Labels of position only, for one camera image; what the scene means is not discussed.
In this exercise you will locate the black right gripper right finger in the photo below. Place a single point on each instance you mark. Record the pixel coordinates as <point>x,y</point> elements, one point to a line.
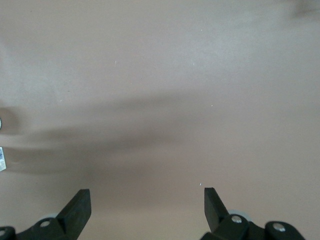
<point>225,222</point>

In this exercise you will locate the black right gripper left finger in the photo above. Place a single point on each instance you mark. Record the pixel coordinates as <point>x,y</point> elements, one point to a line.
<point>67,220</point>

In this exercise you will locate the brown table cloth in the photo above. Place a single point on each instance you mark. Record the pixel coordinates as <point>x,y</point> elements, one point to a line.
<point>160,75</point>

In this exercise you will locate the blue white milk carton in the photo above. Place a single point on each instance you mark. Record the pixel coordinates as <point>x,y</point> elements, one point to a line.
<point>2,160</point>

